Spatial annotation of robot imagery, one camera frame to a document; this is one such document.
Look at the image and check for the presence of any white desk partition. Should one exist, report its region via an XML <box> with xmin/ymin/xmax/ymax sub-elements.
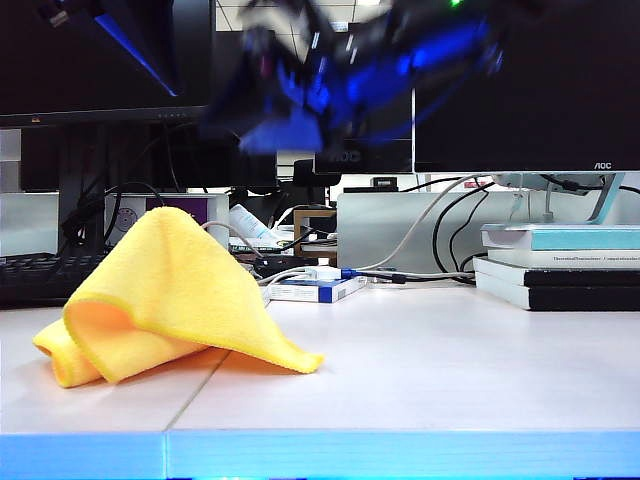
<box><xmin>0</xmin><ymin>191</ymin><xmax>62</xmax><ymax>258</ymax></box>

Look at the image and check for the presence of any black office chair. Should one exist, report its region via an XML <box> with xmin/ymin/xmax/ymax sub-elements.
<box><xmin>291</xmin><ymin>159</ymin><xmax>330</xmax><ymax>202</ymax></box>

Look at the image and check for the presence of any black cable with ferrite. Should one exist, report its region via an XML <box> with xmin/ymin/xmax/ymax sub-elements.
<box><xmin>359</xmin><ymin>267</ymin><xmax>477</xmax><ymax>287</ymax></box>

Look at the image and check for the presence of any white plastic package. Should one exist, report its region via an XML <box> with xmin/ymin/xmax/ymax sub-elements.
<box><xmin>228</xmin><ymin>203</ymin><xmax>277</xmax><ymax>242</ymax></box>

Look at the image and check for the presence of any AOC monitor with white bezel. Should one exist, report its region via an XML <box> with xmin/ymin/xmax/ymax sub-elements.
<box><xmin>412</xmin><ymin>0</ymin><xmax>640</xmax><ymax>175</ymax></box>

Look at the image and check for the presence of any teal hardcover book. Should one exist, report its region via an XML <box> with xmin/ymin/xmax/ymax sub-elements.
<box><xmin>480</xmin><ymin>222</ymin><xmax>640</xmax><ymax>252</ymax></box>

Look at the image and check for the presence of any silver monitor stand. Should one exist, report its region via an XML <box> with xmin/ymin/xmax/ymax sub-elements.
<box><xmin>491</xmin><ymin>171</ymin><xmax>640</xmax><ymax>227</ymax></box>

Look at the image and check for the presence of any black curved cable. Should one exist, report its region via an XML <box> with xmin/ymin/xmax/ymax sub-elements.
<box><xmin>431</xmin><ymin>181</ymin><xmax>497</xmax><ymax>287</ymax></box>

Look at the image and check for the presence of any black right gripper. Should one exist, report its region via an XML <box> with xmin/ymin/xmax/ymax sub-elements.
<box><xmin>238</xmin><ymin>106</ymin><xmax>327</xmax><ymax>154</ymax></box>

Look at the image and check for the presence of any white Theoretical Neuroscience book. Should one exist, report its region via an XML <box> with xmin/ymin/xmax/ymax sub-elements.
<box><xmin>486</xmin><ymin>248</ymin><xmax>640</xmax><ymax>272</ymax></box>

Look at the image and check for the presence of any purple name sign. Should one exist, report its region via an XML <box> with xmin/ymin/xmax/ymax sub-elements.
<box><xmin>103</xmin><ymin>193</ymin><xmax>231</xmax><ymax>248</ymax></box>

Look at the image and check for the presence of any black monitor rear side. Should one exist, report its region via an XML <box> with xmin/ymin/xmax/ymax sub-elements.
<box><xmin>19</xmin><ymin>122</ymin><xmax>280</xmax><ymax>195</ymax></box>

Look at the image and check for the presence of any green and white carton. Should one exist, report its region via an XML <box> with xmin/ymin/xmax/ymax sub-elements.
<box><xmin>228</xmin><ymin>238</ymin><xmax>297</xmax><ymax>253</ymax></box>

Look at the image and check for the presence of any yellow microfiber rag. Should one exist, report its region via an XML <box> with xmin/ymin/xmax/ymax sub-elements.
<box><xmin>31</xmin><ymin>205</ymin><xmax>326</xmax><ymax>389</ymax></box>

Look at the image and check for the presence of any black keyboard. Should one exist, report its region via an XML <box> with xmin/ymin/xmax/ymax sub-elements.
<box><xmin>0</xmin><ymin>253</ymin><xmax>109</xmax><ymax>308</ymax></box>

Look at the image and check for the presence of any grey cable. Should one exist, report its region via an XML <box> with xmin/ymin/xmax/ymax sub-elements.
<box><xmin>349</xmin><ymin>173</ymin><xmax>497</xmax><ymax>280</ymax></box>

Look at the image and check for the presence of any white cable adapter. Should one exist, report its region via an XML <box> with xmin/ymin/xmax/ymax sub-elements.
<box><xmin>303</xmin><ymin>265</ymin><xmax>343</xmax><ymax>282</ymax></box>

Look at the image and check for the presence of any large black monitor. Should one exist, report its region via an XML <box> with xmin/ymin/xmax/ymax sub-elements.
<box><xmin>0</xmin><ymin>0</ymin><xmax>217</xmax><ymax>252</ymax></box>

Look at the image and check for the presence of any plain black book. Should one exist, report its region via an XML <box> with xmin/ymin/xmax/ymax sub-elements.
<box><xmin>473</xmin><ymin>283</ymin><xmax>640</xmax><ymax>313</ymax></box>

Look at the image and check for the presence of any wooden desk shelf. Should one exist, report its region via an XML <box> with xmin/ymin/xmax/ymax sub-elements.
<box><xmin>291</xmin><ymin>208</ymin><xmax>339</xmax><ymax>267</ymax></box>

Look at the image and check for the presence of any silver flat panel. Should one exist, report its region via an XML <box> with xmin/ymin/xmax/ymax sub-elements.
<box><xmin>336</xmin><ymin>191</ymin><xmax>484</xmax><ymax>275</ymax></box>

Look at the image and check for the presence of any blue and white box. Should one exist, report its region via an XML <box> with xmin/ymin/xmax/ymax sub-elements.
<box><xmin>266</xmin><ymin>274</ymin><xmax>368</xmax><ymax>306</ymax></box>

